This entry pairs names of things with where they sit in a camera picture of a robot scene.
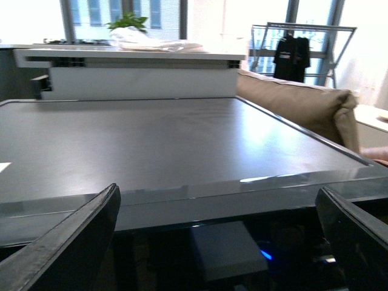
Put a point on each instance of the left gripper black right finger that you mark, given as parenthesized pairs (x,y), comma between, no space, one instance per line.
(357,239)

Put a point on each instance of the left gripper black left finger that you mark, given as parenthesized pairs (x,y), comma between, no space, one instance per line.
(68,256)

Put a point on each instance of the dark grey washing machine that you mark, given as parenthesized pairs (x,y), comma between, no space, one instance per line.
(216,194)

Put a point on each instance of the grey clothes drying rack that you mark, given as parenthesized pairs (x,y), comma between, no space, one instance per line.
(327,44)

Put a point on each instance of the white paper sheet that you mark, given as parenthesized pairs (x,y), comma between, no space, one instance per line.
(4,165)

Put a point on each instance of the white side table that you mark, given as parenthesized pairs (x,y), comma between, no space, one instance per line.
(372,126)

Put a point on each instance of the white counter table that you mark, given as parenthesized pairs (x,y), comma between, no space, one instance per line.
(102,73)

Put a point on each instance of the black hanging shirt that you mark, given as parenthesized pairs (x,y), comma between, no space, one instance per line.
(292,57)

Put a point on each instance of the green potted plant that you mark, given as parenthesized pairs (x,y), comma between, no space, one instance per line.
(129,20)

